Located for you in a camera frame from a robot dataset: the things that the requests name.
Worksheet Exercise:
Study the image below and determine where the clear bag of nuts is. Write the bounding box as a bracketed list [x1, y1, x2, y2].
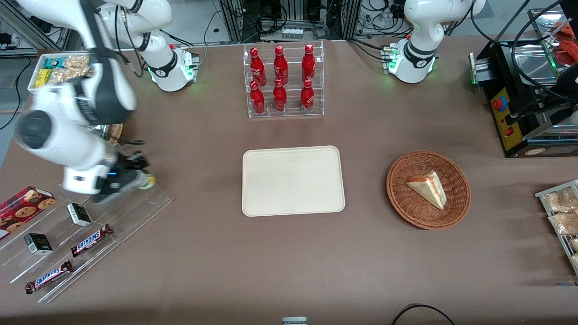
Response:
[47, 67, 94, 85]
[63, 55, 94, 69]

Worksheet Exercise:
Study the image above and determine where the oval wicker basket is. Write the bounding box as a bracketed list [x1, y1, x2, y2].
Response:
[106, 123, 125, 146]

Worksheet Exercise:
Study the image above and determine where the red cola bottle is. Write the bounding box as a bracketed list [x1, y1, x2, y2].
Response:
[300, 79, 315, 113]
[273, 45, 289, 85]
[273, 79, 288, 112]
[302, 44, 316, 83]
[249, 47, 267, 86]
[249, 80, 266, 115]

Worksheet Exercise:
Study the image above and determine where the beige plastic tray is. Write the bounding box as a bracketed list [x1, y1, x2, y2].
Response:
[242, 145, 346, 218]

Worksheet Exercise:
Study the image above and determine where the grey wire rack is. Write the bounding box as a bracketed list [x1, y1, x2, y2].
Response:
[535, 180, 578, 276]

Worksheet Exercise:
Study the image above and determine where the aluminium frame rack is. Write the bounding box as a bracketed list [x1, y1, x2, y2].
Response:
[219, 0, 362, 42]

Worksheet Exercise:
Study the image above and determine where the red cookie box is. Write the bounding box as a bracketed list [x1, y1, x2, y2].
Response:
[0, 186, 56, 241]

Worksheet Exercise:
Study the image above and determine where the round brown wicker basket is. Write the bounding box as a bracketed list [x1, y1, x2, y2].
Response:
[386, 150, 471, 231]

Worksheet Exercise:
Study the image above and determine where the white snack bin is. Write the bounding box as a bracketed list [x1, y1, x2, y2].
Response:
[27, 53, 98, 94]

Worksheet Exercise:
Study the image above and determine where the clear acrylic bottle rack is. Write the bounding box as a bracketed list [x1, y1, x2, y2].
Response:
[243, 40, 325, 119]

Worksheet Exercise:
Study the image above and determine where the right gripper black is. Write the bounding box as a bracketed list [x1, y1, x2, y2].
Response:
[114, 153, 150, 176]

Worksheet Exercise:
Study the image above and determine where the Snickers bar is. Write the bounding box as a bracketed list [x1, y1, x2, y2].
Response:
[25, 260, 73, 295]
[70, 224, 113, 258]

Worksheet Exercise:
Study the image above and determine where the clear acrylic stepped stand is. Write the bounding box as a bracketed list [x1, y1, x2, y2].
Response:
[0, 144, 173, 304]

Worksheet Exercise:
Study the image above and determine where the wrapped triangle sandwich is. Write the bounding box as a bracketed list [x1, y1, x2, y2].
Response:
[406, 170, 447, 210]

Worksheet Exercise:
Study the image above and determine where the black cable loop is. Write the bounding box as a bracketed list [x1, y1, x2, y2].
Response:
[391, 304, 457, 325]

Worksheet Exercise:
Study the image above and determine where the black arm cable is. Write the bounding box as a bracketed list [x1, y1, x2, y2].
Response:
[509, 0, 578, 98]

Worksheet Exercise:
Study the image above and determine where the red packaged food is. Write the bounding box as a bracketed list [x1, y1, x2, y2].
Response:
[555, 22, 578, 66]

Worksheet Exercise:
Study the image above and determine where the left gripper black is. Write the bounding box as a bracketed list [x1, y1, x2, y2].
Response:
[504, 86, 573, 129]

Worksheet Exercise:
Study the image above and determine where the small black box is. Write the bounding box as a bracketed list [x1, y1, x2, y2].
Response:
[66, 203, 93, 227]
[23, 233, 53, 255]

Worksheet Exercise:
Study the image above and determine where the black food warmer machine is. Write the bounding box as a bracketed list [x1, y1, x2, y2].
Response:
[468, 7, 578, 158]

